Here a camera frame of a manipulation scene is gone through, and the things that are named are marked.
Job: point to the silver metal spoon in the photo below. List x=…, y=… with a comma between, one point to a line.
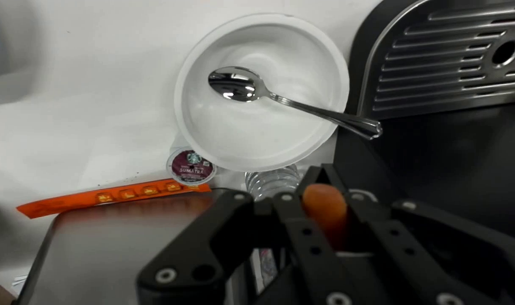
x=240, y=84

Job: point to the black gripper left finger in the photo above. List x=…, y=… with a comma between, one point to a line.
x=211, y=254

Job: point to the white ceramic bowl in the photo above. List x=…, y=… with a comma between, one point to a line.
x=257, y=123

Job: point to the orange strip packet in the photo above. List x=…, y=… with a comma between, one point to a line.
x=98, y=196

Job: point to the clear plastic water bottle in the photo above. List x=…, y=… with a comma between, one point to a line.
x=271, y=179

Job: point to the orange snack piece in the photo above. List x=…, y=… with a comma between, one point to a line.
x=325, y=212

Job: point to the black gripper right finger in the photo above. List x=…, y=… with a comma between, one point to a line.
x=437, y=254

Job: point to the black Keurig coffee machine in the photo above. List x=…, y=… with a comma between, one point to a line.
x=449, y=140

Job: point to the pod with maroon lid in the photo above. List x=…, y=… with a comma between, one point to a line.
x=189, y=166

